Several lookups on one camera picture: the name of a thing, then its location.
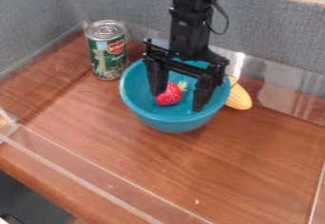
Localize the yellow toy corn cob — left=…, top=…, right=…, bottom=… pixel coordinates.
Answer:
left=226, top=76, right=253, bottom=110

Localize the red toy strawberry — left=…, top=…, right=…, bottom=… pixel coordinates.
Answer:
left=155, top=81, right=187, bottom=106

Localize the clear acrylic barrier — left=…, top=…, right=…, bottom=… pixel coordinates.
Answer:
left=0, top=108, right=211, bottom=224

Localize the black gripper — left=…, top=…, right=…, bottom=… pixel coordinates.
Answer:
left=143, top=37, right=230, bottom=112

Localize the blue plastic bowl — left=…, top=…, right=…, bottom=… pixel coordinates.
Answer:
left=119, top=60, right=231, bottom=133

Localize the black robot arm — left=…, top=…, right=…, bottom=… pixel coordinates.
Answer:
left=143, top=0, right=230, bottom=111

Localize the green vegetable can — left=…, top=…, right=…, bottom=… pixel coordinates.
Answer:
left=84, top=20, right=128, bottom=81

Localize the black cable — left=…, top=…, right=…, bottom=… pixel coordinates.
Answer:
left=204, top=0, right=232, bottom=36

